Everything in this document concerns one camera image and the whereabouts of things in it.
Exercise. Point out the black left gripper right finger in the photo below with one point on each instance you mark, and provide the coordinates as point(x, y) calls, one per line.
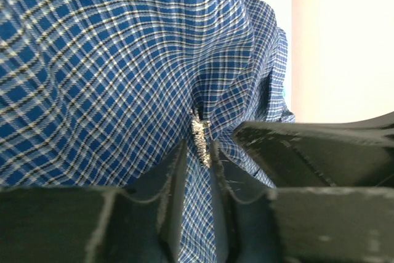
point(255, 223)

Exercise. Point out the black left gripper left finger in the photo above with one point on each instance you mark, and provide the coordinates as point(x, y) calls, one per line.
point(136, 223)

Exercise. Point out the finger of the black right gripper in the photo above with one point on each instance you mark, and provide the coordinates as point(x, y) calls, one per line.
point(357, 154)

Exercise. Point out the silver leaf brooch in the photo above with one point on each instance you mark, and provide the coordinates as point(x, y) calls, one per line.
point(199, 127)

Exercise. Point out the blue checked shirt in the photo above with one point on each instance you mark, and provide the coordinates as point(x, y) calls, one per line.
point(96, 92)

